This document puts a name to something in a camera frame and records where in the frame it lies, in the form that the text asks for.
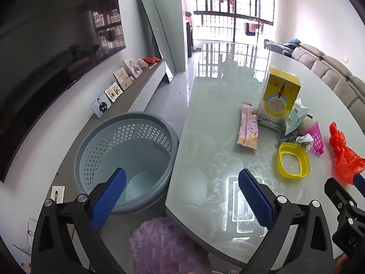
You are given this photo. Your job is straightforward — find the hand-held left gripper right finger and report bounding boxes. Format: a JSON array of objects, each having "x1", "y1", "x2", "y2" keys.
[{"x1": 238, "y1": 168, "x2": 335, "y2": 274}]

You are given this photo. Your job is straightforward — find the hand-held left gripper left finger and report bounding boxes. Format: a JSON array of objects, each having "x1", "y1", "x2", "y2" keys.
[{"x1": 31, "y1": 168, "x2": 127, "y2": 274}]

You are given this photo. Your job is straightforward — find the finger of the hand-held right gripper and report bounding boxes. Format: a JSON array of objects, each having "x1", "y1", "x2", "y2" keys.
[
  {"x1": 324, "y1": 178, "x2": 357, "y2": 229},
  {"x1": 352, "y1": 173, "x2": 365, "y2": 200}
]

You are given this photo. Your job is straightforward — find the red plastic bag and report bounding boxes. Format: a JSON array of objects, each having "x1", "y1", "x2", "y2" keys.
[{"x1": 329, "y1": 122, "x2": 365, "y2": 184}]

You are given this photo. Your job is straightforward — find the yellow oval plastic lid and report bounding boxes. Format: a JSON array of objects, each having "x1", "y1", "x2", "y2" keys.
[{"x1": 278, "y1": 142, "x2": 310, "y2": 180}]

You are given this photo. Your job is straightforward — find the grey perforated plastic basket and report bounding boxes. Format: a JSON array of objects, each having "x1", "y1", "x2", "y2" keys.
[{"x1": 73, "y1": 111, "x2": 180, "y2": 215}]

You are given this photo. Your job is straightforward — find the magenta plastic shuttlecock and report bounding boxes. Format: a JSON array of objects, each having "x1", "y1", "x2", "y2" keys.
[{"x1": 305, "y1": 121, "x2": 326, "y2": 155}]

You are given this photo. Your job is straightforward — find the white paper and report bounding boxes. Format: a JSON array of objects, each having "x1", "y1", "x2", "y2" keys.
[{"x1": 297, "y1": 135, "x2": 313, "y2": 152}]

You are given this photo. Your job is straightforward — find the grey wrapper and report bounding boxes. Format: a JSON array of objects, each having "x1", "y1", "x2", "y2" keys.
[{"x1": 278, "y1": 130, "x2": 298, "y2": 145}]

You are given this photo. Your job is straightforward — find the pink snack packet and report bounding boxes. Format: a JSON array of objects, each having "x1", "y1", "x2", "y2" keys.
[{"x1": 236, "y1": 101, "x2": 261, "y2": 152}]

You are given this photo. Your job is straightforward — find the white and blue packet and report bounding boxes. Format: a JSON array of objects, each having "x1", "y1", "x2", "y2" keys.
[{"x1": 284, "y1": 98, "x2": 310, "y2": 136}]

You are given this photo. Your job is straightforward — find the yellow cardboard box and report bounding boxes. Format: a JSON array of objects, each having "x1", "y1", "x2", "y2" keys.
[{"x1": 257, "y1": 65, "x2": 302, "y2": 130}]

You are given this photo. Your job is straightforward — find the purple fluffy stool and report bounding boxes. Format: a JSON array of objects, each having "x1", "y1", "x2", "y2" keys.
[{"x1": 129, "y1": 217, "x2": 213, "y2": 274}]

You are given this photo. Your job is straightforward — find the white picture card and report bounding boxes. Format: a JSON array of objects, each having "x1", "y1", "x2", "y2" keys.
[
  {"x1": 28, "y1": 219, "x2": 38, "y2": 246},
  {"x1": 13, "y1": 244, "x2": 32, "y2": 273}
]

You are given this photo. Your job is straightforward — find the grey sectional sofa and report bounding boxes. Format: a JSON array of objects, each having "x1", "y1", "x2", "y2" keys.
[{"x1": 292, "y1": 43, "x2": 365, "y2": 112}]

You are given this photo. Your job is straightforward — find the long low television cabinet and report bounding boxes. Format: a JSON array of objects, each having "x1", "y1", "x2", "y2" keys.
[{"x1": 51, "y1": 59, "x2": 166, "y2": 206}]

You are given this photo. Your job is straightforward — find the plaid cloth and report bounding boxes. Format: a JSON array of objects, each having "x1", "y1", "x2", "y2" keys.
[{"x1": 264, "y1": 39, "x2": 294, "y2": 55}]

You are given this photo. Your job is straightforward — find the large black television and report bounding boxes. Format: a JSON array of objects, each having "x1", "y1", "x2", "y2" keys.
[{"x1": 0, "y1": 0, "x2": 126, "y2": 183}]

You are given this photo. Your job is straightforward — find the tall leaning mirror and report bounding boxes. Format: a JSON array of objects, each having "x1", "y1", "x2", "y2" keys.
[{"x1": 137, "y1": 0, "x2": 177, "y2": 84}]

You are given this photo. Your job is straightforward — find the pink hanging garment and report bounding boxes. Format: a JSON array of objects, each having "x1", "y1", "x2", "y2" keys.
[{"x1": 245, "y1": 20, "x2": 263, "y2": 36}]

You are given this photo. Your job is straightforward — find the balcony window grille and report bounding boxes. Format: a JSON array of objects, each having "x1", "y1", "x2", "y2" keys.
[{"x1": 194, "y1": 0, "x2": 276, "y2": 46}]

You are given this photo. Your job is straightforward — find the portrait photo frame dark suit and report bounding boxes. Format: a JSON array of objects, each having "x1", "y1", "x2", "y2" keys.
[{"x1": 91, "y1": 93, "x2": 112, "y2": 118}]

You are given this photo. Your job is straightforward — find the scalloped white photo frame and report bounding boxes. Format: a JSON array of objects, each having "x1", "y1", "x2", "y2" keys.
[{"x1": 104, "y1": 82, "x2": 124, "y2": 103}]

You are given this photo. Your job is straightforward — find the square pink photo frame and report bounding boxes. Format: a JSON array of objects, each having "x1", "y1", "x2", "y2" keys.
[{"x1": 113, "y1": 67, "x2": 133, "y2": 91}]

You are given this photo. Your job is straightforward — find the child photo frame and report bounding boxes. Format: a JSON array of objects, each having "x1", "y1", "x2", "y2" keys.
[{"x1": 123, "y1": 57, "x2": 143, "y2": 79}]

